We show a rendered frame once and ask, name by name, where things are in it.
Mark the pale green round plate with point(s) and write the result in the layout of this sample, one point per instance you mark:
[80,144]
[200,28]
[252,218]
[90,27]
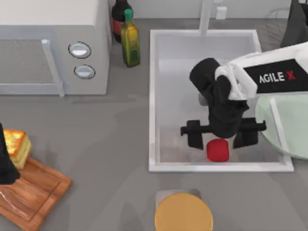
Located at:
[288,125]

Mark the yellow round container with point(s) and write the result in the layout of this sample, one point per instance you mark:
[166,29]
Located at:
[183,214]

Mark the large microwave knob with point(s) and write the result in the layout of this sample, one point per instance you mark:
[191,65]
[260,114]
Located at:
[80,50]

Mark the dark grey angular object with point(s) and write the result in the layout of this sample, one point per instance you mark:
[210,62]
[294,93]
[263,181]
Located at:
[295,26]

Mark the small microwave knob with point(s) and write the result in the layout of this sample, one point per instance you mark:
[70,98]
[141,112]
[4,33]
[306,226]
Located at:
[84,71]

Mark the white sink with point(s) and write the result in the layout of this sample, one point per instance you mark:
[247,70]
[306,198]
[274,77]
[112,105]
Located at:
[173,72]

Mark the pale microwave oven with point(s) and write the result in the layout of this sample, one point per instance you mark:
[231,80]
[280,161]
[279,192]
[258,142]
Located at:
[29,21]

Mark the toasted bread slice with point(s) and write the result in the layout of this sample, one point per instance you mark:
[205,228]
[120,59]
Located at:
[18,149]

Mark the green oil bottle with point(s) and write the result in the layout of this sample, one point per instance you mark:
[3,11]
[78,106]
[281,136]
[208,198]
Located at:
[130,43]

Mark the dark bottle with red label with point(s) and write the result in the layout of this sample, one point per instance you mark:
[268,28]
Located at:
[117,21]

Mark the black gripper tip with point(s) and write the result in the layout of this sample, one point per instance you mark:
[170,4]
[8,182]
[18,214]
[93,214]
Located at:
[6,163]

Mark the wooden cutting board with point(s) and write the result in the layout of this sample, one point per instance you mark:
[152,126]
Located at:
[33,192]

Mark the tall white tap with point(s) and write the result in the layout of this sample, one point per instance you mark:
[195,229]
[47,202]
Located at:
[205,16]

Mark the red cup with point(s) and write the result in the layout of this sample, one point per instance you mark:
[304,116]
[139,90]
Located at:
[217,151]

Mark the small white tap lever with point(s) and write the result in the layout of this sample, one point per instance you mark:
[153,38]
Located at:
[221,12]

